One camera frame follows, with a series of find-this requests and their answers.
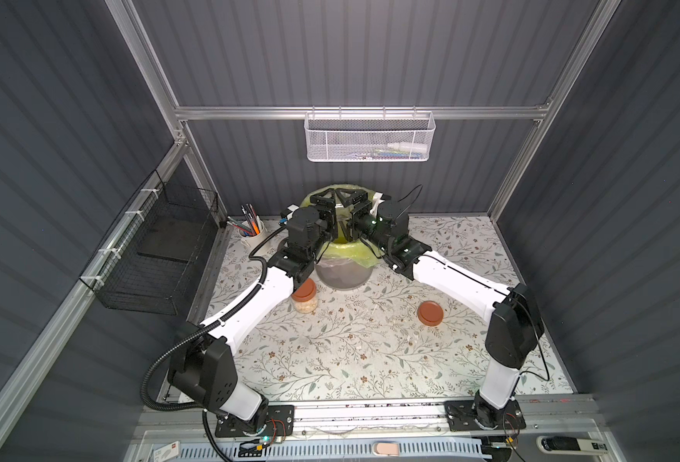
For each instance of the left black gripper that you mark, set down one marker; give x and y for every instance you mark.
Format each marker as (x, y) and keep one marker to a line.
(328, 204)

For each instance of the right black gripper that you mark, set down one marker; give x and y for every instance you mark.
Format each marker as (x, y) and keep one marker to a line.
(359, 207)

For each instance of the grey bin with green bag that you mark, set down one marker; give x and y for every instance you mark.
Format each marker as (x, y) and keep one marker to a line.
(345, 265)

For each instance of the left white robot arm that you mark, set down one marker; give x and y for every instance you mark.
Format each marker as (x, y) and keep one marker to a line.
(202, 365)

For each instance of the white tube in basket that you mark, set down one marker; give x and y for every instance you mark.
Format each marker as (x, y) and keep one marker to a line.
(409, 148)

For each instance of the pens in cup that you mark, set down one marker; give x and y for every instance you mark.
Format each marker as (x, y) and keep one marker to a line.
(249, 224)

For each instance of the white pen cup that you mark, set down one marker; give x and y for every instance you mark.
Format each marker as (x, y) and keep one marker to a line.
(250, 242)

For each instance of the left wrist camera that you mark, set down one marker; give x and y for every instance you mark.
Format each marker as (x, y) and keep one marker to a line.
(287, 214)

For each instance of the white wire wall basket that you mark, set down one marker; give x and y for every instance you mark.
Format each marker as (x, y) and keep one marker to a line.
(340, 138)

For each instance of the black wire side basket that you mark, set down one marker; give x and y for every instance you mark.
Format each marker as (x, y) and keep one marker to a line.
(156, 265)

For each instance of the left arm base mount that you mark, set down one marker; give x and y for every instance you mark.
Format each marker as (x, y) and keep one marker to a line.
(272, 420)

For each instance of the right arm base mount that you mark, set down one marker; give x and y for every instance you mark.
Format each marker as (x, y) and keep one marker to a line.
(477, 414)

